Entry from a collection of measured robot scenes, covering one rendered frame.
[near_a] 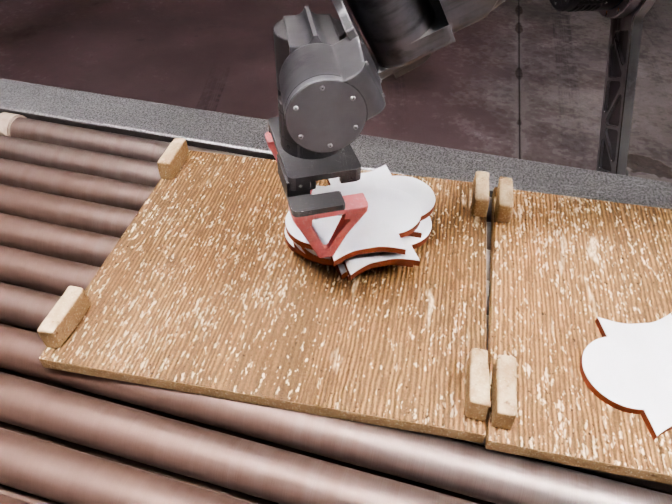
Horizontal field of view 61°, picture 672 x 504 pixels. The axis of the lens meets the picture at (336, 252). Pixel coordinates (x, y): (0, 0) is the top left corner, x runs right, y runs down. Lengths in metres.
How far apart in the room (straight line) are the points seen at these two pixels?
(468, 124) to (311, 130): 2.31
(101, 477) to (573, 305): 0.46
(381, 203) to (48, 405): 0.37
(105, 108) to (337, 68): 0.63
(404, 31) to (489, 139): 2.16
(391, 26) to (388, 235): 0.21
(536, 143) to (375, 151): 1.86
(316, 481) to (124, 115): 0.65
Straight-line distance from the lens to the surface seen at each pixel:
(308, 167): 0.49
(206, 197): 0.72
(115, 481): 0.53
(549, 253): 0.67
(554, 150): 2.62
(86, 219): 0.77
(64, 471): 0.55
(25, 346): 0.64
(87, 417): 0.57
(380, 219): 0.60
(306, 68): 0.41
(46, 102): 1.04
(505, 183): 0.71
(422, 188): 0.66
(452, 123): 2.69
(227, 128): 0.88
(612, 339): 0.60
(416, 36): 0.47
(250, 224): 0.67
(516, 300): 0.61
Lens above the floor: 1.38
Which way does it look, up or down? 44 degrees down
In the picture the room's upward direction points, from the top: straight up
